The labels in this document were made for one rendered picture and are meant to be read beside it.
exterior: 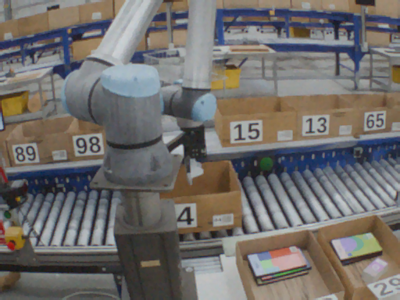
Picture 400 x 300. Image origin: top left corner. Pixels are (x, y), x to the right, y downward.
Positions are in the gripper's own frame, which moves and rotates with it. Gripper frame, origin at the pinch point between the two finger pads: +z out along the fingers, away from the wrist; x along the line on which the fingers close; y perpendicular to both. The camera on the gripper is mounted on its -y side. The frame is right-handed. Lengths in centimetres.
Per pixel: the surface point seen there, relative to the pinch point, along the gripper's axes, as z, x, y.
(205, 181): 13.0, 29.2, 8.8
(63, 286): 93, 60, -87
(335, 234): 22, -22, 53
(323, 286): 28, -45, 41
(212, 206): 12.3, 0.1, 8.5
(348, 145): 8, 45, 90
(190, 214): 14.8, 0.3, -0.4
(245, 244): 18.2, -22.9, 17.0
